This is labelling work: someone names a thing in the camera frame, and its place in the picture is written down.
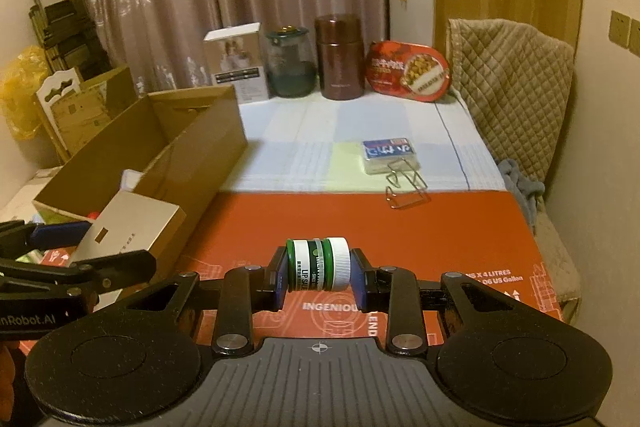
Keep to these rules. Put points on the flattened cardboard cartons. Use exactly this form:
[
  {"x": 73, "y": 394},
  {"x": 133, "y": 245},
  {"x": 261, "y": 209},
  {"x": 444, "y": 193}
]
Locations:
[{"x": 85, "y": 112}]

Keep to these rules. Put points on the brown metal thermos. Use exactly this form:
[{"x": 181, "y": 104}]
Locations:
[{"x": 340, "y": 57}]

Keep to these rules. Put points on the wall socket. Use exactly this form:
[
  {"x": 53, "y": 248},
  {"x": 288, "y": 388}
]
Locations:
[
  {"x": 620, "y": 27},
  {"x": 635, "y": 34}
]

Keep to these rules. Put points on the yellow plastic bag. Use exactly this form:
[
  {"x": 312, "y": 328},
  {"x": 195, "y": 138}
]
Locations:
[{"x": 20, "y": 92}]

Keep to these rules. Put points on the beige quilted cloth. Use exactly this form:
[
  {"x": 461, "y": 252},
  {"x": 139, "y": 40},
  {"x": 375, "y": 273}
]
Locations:
[{"x": 510, "y": 82}]

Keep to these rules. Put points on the glass jar with green lid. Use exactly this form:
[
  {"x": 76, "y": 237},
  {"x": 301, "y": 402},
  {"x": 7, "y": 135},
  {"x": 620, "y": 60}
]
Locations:
[{"x": 290, "y": 72}]

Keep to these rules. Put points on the checked pastel bedsheet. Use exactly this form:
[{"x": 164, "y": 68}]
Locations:
[{"x": 310, "y": 132}]

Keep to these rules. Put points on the black folding cart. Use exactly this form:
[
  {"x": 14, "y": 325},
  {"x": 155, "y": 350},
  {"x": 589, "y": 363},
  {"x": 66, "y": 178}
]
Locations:
[{"x": 65, "y": 27}]

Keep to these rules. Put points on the blue label tin box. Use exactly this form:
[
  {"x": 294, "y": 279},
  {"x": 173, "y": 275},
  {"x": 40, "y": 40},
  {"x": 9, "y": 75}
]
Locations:
[{"x": 387, "y": 154}]

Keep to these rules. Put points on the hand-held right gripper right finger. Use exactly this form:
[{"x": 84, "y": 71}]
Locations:
[{"x": 358, "y": 282}]

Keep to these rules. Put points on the white product box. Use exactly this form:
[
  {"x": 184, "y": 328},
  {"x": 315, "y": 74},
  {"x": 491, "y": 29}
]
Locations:
[{"x": 235, "y": 57}]

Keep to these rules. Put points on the grey crumpled cloth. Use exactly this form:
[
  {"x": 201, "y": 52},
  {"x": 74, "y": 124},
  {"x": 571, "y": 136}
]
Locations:
[{"x": 522, "y": 192}]

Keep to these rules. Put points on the brown cardboard box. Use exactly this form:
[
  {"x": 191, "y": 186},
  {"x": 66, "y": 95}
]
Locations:
[{"x": 200, "y": 137}]

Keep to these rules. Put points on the green white lip balm jars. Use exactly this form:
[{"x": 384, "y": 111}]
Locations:
[{"x": 317, "y": 264}]

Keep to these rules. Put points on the red oval food box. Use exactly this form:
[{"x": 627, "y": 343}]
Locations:
[{"x": 390, "y": 67}]

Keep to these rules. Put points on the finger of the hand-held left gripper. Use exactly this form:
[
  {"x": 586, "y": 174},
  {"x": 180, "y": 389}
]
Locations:
[
  {"x": 60, "y": 234},
  {"x": 100, "y": 272}
]

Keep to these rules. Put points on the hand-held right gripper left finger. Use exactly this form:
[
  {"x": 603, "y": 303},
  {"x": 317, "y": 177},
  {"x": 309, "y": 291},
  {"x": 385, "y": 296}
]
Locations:
[{"x": 282, "y": 282}]

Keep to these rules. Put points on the gold product box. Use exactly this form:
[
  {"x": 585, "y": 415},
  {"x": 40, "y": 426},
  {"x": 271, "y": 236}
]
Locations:
[{"x": 130, "y": 222}]

